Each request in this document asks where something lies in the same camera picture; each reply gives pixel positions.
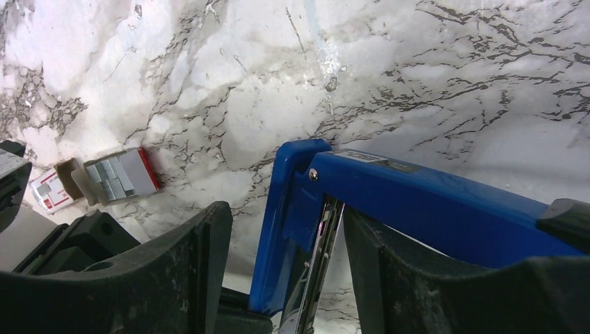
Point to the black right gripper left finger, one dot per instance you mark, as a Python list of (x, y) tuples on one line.
[(170, 284)]

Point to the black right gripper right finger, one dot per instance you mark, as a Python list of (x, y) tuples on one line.
[(401, 286)]

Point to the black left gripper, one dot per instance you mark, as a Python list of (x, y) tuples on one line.
[(32, 244)]

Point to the staple tray with staples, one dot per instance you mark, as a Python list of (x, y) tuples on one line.
[(116, 177)]

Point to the red white staple box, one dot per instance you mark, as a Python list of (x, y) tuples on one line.
[(55, 189)]

